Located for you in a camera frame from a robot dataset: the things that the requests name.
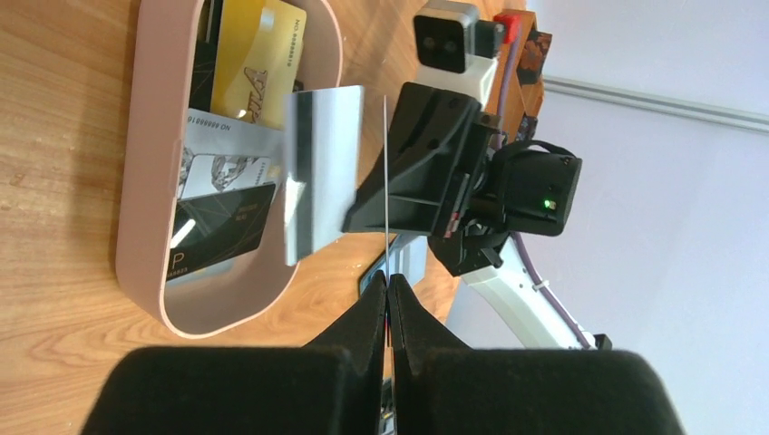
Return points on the black VIP card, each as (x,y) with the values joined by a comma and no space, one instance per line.
(387,239)

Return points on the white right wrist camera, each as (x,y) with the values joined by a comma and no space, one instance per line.
(457,51)

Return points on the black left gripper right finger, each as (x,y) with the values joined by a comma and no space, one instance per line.
(444,386)

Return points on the blue leather card holder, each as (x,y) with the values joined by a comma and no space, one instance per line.
(406,255)

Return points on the gold VIP card in tray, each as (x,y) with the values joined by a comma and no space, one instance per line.
(258,53)

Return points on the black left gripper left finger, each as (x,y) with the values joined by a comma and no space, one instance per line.
(331,385)

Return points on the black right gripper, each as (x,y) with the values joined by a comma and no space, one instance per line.
(440,147)

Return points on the wooden compartment tray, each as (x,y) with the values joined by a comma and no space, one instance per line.
(518,89)

